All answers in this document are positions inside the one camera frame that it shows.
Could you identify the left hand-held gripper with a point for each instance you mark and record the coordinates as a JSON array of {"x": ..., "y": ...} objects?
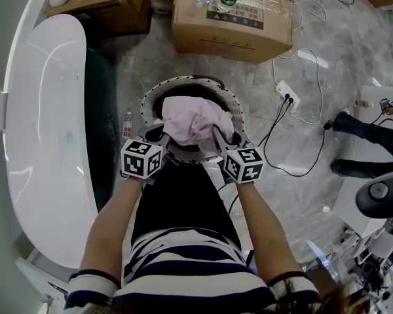
[{"x": 139, "y": 157}]

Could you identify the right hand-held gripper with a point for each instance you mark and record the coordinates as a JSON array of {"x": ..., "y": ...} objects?
[{"x": 244, "y": 163}]

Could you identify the pink cloth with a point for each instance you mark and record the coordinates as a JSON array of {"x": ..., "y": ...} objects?
[{"x": 193, "y": 123}]

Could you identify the round woven basket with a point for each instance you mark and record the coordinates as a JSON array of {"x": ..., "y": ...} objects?
[{"x": 190, "y": 87}]

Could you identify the white bathtub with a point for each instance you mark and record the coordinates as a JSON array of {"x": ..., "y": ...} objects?
[{"x": 49, "y": 136}]

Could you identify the person's right forearm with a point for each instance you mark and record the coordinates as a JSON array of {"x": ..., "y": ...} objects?
[{"x": 265, "y": 227}]

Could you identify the person's left forearm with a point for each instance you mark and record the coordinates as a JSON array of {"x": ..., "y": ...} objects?
[{"x": 111, "y": 221}]

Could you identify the red label water bottle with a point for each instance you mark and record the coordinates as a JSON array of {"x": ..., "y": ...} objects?
[{"x": 127, "y": 129}]

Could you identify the black skirt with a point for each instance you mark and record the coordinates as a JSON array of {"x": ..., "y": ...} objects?
[{"x": 183, "y": 201}]

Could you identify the white power strip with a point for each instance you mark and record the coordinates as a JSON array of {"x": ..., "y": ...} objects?
[{"x": 287, "y": 93}]

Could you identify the large cardboard box with label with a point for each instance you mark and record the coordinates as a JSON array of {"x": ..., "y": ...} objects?
[{"x": 232, "y": 28}]

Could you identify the striped shirt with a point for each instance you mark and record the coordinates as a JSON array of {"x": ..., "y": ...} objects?
[{"x": 190, "y": 273}]

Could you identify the open brown cardboard box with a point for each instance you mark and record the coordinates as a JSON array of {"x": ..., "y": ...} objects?
[{"x": 111, "y": 2}]

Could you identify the white cabinet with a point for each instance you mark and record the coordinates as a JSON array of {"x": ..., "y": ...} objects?
[{"x": 380, "y": 93}]

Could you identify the chrome faucet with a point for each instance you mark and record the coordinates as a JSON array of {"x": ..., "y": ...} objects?
[{"x": 54, "y": 293}]

